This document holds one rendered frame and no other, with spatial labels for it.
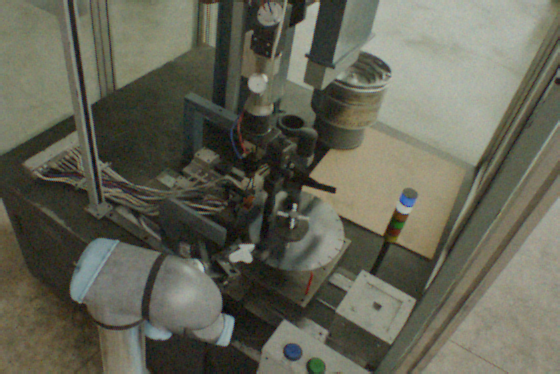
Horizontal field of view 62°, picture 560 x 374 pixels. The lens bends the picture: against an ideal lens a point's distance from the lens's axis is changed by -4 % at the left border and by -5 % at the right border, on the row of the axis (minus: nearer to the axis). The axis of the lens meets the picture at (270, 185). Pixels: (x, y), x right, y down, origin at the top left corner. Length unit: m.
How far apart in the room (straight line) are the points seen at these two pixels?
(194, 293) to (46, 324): 1.67
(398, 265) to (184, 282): 1.08
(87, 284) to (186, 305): 0.16
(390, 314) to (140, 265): 0.83
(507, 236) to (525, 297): 2.23
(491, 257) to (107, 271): 0.61
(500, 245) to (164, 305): 0.53
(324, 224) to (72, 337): 1.34
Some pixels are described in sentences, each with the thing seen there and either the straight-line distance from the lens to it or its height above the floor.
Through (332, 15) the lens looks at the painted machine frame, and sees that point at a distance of 1.44.
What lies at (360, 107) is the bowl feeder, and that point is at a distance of 1.94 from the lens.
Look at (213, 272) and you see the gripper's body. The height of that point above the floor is 0.98.
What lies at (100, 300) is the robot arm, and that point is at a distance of 0.84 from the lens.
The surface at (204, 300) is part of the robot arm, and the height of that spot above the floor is 1.34.
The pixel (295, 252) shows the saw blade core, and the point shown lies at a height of 0.95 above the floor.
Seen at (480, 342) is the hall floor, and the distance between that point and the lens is 2.68.
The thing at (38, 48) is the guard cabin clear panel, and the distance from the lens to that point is 2.06.
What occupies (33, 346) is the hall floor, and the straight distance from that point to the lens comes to 2.39.
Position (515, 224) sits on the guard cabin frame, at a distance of 0.77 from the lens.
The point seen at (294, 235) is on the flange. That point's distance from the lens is 1.43.
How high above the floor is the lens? 2.03
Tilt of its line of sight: 43 degrees down
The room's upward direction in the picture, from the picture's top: 10 degrees clockwise
